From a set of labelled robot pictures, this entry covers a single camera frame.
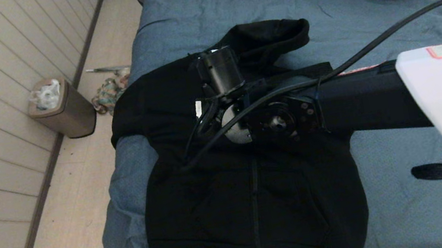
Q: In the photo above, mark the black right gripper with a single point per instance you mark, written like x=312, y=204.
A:
x=209, y=119

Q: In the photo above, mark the black garment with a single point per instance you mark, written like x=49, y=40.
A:
x=214, y=196

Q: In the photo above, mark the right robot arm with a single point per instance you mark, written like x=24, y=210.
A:
x=377, y=99

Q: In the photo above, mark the colourful rag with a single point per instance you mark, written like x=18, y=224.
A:
x=108, y=97

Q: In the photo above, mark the thin stick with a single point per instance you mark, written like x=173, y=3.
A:
x=105, y=68

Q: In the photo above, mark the brown trash bin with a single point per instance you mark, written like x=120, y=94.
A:
x=69, y=117

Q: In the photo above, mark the clear plastic bin bag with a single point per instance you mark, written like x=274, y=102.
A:
x=46, y=96

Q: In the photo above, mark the blue bed sheet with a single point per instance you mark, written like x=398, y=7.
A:
x=364, y=21

